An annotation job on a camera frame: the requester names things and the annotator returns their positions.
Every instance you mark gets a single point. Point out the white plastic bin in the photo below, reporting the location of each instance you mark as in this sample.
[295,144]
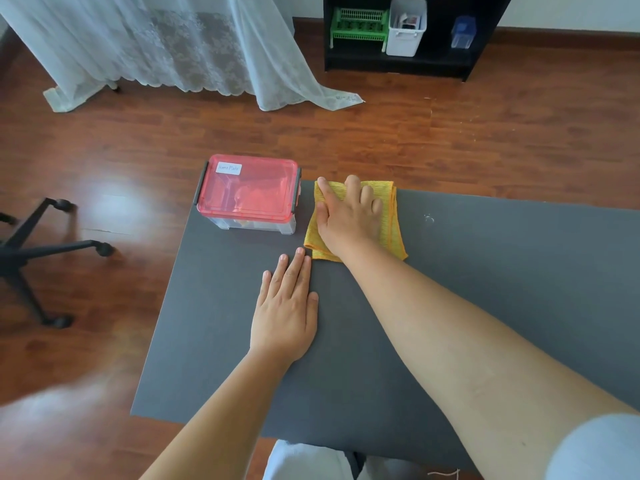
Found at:
[406,32]

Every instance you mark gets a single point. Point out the person's right hand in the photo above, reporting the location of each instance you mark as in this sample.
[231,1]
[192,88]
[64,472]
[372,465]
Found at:
[350,222]

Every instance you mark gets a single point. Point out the person's left middle finger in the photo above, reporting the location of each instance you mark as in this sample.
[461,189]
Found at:
[283,277]

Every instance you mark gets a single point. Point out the white lace curtain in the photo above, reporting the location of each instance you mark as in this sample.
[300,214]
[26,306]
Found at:
[175,44]

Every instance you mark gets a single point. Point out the person's right forearm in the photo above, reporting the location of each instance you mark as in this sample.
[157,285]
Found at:
[465,354]

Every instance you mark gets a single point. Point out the person's white shorts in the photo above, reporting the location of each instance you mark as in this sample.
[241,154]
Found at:
[305,462]

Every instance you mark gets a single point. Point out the person's right thumb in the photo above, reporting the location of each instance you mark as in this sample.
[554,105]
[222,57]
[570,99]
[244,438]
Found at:
[321,222]

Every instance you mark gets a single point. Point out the small clear container blue lid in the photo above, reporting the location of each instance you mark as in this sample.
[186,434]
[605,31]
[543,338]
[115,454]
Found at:
[463,32]

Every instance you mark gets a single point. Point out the person's left forearm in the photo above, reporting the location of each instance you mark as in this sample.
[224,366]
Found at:
[220,419]

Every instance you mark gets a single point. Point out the black shelf unit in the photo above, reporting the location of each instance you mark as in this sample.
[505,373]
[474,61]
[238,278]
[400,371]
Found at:
[440,62]

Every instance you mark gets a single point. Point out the clear storage box red lid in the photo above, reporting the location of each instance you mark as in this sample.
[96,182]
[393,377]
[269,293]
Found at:
[247,192]

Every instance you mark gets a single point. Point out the yellow cleaning cloth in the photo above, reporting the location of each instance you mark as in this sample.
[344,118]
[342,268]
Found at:
[395,219]

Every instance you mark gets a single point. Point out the person's left thumb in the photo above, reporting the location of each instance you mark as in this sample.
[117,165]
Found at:
[313,309]

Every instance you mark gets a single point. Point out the person's right middle finger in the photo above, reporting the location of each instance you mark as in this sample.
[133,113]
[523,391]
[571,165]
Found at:
[353,187]

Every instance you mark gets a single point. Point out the green plastic basket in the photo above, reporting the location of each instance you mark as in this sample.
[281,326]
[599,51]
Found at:
[359,25]

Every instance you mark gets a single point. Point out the person's light blue sleeve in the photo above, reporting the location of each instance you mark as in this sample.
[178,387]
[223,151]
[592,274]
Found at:
[597,449]

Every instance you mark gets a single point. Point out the person's left hand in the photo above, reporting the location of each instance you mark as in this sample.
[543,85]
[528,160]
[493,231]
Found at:
[282,319]

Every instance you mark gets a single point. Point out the person's right little finger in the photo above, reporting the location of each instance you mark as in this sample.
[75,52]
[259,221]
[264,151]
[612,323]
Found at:
[377,208]

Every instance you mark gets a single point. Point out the black office chair base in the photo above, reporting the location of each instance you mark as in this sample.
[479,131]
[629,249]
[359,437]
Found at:
[30,254]

